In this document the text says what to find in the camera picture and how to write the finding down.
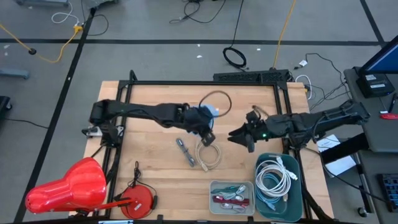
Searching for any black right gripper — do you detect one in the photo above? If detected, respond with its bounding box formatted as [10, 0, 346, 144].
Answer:
[228, 116, 273, 154]

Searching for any light blue USB cable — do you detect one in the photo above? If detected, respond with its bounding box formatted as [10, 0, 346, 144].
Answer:
[189, 105, 220, 135]
[256, 173, 283, 213]

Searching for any grey short USB cable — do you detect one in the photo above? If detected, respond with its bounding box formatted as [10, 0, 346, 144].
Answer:
[222, 184, 247, 202]
[220, 202, 247, 214]

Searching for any magenta braided USB cable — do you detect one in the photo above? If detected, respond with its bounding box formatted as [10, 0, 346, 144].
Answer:
[212, 195, 251, 207]

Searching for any light grey plastic bin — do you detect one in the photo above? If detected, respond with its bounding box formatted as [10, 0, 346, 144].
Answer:
[208, 180, 256, 217]

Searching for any teal plastic bin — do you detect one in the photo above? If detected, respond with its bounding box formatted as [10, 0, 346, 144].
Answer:
[254, 152, 304, 223]

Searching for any white paper sheet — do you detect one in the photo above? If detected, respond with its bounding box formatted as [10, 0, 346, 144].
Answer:
[317, 134, 357, 179]

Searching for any grey side desk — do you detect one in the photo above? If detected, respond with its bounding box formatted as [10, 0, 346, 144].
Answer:
[343, 67, 398, 154]

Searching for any black mini computer box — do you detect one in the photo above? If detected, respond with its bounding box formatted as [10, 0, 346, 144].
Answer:
[356, 73, 396, 99]

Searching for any red desk lamp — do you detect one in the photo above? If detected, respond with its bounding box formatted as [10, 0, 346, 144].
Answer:
[24, 157, 155, 220]

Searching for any black pen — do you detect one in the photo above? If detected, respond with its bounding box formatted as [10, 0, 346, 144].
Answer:
[388, 93, 398, 114]

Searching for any black keyboard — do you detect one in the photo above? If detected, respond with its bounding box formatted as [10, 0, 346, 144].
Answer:
[377, 173, 398, 213]

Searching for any black desk monitor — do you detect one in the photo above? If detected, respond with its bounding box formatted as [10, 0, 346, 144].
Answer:
[359, 34, 398, 76]

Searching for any grey stand leg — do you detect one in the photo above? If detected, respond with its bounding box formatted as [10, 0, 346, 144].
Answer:
[0, 67, 31, 80]

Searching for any black cart edge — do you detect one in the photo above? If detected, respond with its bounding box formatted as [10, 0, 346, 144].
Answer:
[0, 96, 13, 121]

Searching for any grey stand base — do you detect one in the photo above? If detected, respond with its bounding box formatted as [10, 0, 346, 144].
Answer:
[14, 0, 70, 7]

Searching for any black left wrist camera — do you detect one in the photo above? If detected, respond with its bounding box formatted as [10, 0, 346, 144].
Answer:
[200, 131, 216, 148]

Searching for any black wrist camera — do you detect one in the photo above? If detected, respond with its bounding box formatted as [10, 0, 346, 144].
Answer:
[246, 110, 262, 126]
[200, 131, 216, 148]

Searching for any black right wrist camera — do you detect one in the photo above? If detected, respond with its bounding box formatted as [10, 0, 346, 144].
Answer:
[246, 110, 262, 126]

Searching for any black white striped USB cable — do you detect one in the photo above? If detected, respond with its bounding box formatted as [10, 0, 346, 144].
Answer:
[175, 138, 197, 168]

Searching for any black aluminium table frame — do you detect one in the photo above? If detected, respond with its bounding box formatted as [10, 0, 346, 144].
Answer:
[102, 70, 312, 220]

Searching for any teal short USB cable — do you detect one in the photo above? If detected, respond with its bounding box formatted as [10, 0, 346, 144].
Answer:
[211, 185, 240, 195]

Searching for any black coiled floor cable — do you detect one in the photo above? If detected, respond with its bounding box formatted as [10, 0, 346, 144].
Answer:
[222, 0, 248, 70]

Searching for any black lamp power cord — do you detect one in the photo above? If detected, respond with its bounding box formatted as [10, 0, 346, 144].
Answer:
[113, 161, 159, 210]

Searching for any white looped cable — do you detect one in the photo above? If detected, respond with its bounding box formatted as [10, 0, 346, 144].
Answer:
[295, 74, 313, 101]

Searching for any white adapter with black cable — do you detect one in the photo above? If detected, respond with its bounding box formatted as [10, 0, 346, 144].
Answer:
[293, 52, 348, 94]

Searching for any black loose floor cable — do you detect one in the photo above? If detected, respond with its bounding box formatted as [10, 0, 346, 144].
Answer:
[169, 0, 226, 25]
[81, 0, 110, 37]

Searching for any orange yellow floor cable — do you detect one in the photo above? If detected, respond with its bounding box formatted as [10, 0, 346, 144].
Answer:
[272, 0, 298, 70]

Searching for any yellow extension cable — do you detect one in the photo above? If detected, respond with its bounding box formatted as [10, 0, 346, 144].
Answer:
[0, 24, 84, 64]

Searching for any white floor cable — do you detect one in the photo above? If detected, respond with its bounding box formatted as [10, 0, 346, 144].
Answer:
[51, 1, 80, 26]

